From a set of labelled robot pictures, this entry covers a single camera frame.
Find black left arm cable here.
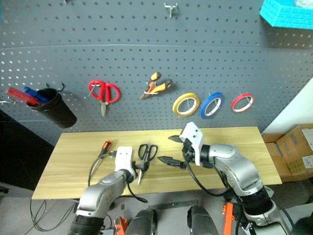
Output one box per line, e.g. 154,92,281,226
88,150,149,204

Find orange black pliers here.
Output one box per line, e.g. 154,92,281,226
139,71,173,100

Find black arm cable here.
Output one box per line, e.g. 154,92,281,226
183,144,236,198
88,150,149,204

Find silver double pegboard hook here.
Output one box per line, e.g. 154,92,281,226
164,2,181,18

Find red tape roll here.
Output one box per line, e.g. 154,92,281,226
230,92,255,114

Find orange bracket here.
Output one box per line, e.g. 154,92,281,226
113,216,129,235
222,202,235,235

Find grey metal pegboard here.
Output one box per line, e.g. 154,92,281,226
0,0,313,147

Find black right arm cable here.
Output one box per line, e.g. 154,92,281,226
183,144,236,198

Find dark rounded shape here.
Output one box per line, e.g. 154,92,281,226
186,205,219,235
127,208,157,235

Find black metal bar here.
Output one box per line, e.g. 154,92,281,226
148,199,200,211

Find black plastic cup holder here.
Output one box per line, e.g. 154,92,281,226
26,88,78,129

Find black handled scissors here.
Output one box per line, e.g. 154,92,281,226
136,143,159,186

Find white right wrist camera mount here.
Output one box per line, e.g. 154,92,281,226
179,121,204,167

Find blue handled screwdriver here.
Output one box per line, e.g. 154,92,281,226
22,86,49,103

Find thin black floor cables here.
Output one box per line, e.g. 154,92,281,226
29,199,77,232

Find yellow tape roll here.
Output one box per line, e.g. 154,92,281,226
172,92,201,118

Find labelled cardboard box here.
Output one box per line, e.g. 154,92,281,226
276,124,313,183

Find blue tape roll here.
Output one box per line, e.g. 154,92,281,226
199,92,226,119

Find wooden table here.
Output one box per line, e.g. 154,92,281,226
31,126,283,200

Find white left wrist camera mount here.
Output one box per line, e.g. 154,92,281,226
113,146,134,172

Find plain cardboard box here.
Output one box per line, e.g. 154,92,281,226
261,132,289,182

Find black panel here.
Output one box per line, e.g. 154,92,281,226
0,108,56,192

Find red handled scissors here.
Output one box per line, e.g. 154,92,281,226
88,79,122,118

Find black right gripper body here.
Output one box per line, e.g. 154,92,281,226
179,138,197,170

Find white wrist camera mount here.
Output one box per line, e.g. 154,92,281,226
179,121,204,167
113,146,134,172

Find orange black screwdriver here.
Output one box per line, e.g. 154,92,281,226
97,140,113,159

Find black wire pegboard hook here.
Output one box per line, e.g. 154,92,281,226
45,82,67,93

